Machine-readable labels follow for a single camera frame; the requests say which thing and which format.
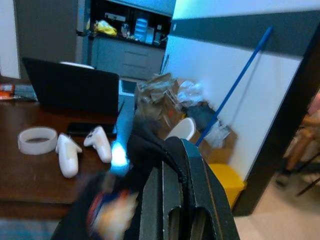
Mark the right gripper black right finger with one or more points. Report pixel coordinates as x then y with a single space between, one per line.
212 212

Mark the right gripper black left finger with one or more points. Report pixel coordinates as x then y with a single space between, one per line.
155 212

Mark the black t-shirt colourful print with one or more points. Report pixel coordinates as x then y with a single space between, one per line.
142 140

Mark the yellow plastic bin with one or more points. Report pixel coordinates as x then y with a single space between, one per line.
226 182

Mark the white VR controller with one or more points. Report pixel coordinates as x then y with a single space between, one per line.
67 160
101 147

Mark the white plastic chair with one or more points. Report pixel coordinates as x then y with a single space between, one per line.
183 127

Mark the cardboard box with rubbish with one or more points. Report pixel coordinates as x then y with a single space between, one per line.
172 110

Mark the black smartphone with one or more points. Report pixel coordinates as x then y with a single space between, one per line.
77 128

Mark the crumpled white plastic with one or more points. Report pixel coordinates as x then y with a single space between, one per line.
190 91

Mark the crumpled brown paper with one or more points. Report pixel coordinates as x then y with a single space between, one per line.
155 87

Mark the white tape roll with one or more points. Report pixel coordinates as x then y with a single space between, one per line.
37 148

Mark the black laptop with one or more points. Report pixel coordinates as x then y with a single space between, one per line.
70 87

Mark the dark shelf cabinet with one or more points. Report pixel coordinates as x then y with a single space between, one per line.
125 60

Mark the white plate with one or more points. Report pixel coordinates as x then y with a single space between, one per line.
77 64

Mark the grey book stack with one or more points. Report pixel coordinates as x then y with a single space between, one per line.
25 92

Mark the blue container stack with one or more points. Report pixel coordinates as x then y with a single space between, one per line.
141 28

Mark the yellow plastic bag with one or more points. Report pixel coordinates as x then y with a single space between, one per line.
106 28

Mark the orange packet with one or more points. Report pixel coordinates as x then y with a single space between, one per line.
6 91

